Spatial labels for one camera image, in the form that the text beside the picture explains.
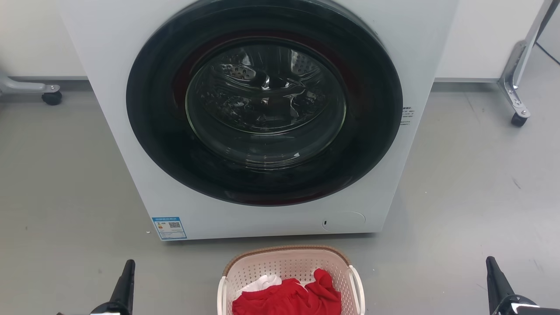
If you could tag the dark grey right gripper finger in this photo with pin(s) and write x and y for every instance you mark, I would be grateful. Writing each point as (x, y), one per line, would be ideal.
(496, 282)

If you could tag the white front-load washing machine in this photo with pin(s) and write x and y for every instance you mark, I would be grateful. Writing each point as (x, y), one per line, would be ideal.
(109, 65)

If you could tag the blue energy label sticker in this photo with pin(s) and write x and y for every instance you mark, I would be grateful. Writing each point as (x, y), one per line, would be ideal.
(169, 228)

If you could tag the black round washer door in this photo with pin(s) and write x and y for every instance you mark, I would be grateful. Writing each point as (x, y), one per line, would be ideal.
(157, 131)

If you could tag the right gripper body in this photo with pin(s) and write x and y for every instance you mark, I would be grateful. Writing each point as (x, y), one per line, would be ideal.
(516, 306)

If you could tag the grey stand leg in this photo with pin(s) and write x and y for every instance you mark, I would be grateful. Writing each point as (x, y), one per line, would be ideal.
(22, 86)
(520, 57)

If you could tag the beige perforated laundry basket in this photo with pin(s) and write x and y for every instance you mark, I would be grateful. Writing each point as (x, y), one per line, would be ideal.
(288, 262)

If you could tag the red garment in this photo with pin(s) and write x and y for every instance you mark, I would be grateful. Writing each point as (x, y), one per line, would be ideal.
(288, 299)

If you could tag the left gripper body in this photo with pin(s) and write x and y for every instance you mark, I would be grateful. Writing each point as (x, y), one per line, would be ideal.
(111, 309)

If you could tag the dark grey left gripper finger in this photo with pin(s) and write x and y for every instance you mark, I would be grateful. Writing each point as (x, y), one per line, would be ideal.
(124, 284)

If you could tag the black caster wheel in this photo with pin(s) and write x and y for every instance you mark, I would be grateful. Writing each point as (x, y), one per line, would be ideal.
(52, 98)
(519, 120)

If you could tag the round white filter cover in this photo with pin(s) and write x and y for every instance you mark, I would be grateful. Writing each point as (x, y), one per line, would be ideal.
(348, 221)

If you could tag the white garment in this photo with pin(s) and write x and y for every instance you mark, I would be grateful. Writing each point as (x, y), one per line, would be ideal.
(262, 283)

